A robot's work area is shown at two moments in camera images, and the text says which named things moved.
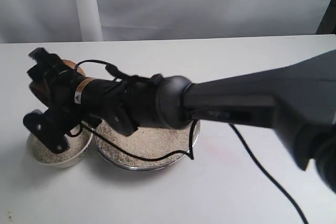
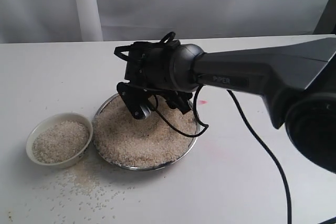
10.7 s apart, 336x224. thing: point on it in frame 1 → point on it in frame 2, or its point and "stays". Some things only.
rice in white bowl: x=76 y=144 stays
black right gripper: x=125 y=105 → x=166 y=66
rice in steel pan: x=148 y=143 stays
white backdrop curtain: x=81 y=7 stays
